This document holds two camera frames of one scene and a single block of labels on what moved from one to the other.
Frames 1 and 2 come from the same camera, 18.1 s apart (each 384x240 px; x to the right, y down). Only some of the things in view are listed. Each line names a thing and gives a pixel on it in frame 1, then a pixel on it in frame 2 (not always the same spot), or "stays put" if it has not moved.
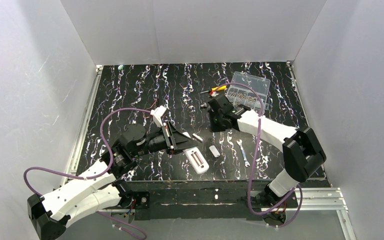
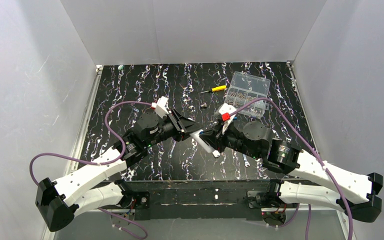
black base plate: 200,200 stays put
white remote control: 197,160 to 196,135
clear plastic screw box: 242,95 stays put
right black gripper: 221,112 to 216,136
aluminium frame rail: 72,165 stays put
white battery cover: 214,151 stays put
